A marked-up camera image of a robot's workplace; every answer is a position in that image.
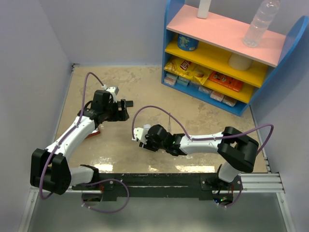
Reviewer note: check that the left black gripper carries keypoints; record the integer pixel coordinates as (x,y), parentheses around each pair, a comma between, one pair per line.
(120,115)

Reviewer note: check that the orange snack box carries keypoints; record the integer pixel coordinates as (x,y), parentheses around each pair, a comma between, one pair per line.
(226,81)

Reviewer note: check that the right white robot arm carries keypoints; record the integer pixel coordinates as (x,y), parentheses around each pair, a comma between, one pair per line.
(238,150)

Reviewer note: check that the small white box leftmost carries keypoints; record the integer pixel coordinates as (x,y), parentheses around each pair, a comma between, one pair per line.
(170,79)

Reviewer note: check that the yellow Lays chips bag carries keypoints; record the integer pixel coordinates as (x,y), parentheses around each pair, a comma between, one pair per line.
(188,70)

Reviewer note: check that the white bottle on shelf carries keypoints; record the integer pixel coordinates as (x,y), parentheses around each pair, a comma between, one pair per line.
(203,9)

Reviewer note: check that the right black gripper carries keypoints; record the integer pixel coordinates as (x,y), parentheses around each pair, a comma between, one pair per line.
(147,145)

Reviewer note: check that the white paper roll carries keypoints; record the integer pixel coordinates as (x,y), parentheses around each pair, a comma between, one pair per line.
(239,62)

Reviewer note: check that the small white box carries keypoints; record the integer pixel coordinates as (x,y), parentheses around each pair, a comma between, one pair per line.
(217,96)
(183,81)
(229,101)
(170,79)
(205,90)

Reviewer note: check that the white remote control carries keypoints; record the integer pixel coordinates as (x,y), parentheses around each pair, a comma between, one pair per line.
(146,126)

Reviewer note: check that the clear plastic water bottle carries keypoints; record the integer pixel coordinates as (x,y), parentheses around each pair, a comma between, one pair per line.
(261,21)

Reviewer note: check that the blue snack can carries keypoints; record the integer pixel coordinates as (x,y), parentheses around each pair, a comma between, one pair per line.
(186,43)

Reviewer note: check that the blue shelf unit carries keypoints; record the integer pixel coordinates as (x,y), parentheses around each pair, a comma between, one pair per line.
(219,37)

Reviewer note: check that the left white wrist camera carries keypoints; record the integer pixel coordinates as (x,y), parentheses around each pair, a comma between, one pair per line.
(113,90)

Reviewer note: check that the red snack packet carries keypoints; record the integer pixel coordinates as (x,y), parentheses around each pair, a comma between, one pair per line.
(94,133)

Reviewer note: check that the black remote control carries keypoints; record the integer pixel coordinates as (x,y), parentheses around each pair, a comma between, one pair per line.
(129,103)

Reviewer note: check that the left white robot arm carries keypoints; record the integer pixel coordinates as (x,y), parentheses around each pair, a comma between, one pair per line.
(49,167)

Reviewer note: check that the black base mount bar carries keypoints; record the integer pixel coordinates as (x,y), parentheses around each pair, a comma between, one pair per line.
(202,186)

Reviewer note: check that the clear handle screwdriver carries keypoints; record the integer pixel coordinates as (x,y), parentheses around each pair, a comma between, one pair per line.
(169,123)

